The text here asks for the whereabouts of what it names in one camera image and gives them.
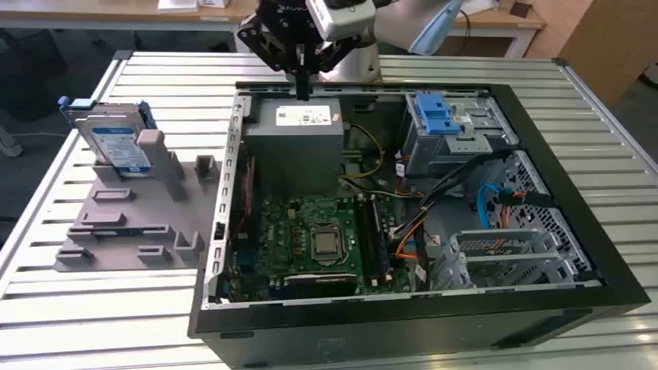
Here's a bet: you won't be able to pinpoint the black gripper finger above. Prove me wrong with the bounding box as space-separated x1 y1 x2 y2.
235 17 307 102
303 33 373 102

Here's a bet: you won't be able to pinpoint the hard disk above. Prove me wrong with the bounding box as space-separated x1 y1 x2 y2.
59 96 159 179

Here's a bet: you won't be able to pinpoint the orange red yellow power wire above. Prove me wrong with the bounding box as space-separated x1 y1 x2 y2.
493 187 555 232

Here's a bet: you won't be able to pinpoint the metal disk bay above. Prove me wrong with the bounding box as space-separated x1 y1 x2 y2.
445 227 593 290

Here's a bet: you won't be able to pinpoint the white cardboard box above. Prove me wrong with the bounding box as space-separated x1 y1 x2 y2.
156 0 199 15

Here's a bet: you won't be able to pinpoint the blue plastic drive latch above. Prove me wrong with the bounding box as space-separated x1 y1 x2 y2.
417 93 459 136

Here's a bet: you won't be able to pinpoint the wooden desk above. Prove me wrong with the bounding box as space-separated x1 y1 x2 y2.
0 0 547 59

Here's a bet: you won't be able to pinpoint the grey power supply unit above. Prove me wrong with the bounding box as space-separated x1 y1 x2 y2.
240 98 346 197

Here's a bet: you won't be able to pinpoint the metal optical drive cage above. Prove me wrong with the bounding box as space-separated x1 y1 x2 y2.
401 92 518 178

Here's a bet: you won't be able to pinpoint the CPU socket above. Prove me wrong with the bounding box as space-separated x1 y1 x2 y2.
307 221 351 267

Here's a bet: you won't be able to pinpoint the black mesh office chair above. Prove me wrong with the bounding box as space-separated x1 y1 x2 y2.
0 29 70 120

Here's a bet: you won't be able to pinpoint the black RAM slots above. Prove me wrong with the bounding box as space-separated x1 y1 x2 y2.
354 194 379 286

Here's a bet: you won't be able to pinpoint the grey parts rack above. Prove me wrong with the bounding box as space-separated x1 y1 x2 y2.
54 129 226 273

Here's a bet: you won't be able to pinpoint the silver CPU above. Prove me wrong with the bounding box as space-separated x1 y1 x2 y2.
311 232 342 258

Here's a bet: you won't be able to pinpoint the green motherboard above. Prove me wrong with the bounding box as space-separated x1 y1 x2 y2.
226 194 413 301

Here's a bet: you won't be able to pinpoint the grey metal stand foot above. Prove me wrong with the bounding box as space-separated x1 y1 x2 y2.
0 123 24 158

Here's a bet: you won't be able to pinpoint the black graphics card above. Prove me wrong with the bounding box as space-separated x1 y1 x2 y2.
282 272 359 300

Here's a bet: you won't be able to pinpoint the black open PC case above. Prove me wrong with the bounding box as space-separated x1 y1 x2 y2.
186 80 652 369

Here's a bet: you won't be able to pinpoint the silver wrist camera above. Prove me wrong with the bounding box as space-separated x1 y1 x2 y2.
307 0 377 42

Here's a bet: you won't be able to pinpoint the yellow wires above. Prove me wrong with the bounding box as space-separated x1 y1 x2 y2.
339 122 387 179

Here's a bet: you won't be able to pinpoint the black cable bundle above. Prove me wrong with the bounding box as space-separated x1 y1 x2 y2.
395 152 515 294

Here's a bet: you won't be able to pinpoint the blue data wire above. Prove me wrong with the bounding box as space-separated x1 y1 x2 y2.
477 183 509 240

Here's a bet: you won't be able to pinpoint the orange wire bundle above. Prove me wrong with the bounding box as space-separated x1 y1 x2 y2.
393 221 431 263

